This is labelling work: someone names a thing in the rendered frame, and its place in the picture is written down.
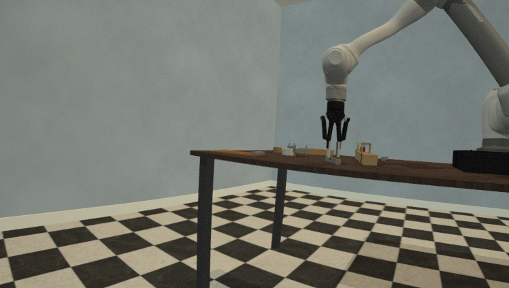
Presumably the brown clipboard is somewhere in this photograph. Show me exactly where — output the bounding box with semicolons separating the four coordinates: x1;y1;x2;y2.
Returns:
209;150;267;157

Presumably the cream short cylinder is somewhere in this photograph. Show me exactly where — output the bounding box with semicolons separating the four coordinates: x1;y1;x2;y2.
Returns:
282;148;294;156

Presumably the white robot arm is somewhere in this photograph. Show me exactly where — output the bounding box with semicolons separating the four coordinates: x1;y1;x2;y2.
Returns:
322;0;509;153

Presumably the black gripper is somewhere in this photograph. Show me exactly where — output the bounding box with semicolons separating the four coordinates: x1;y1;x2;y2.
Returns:
320;101;350;157

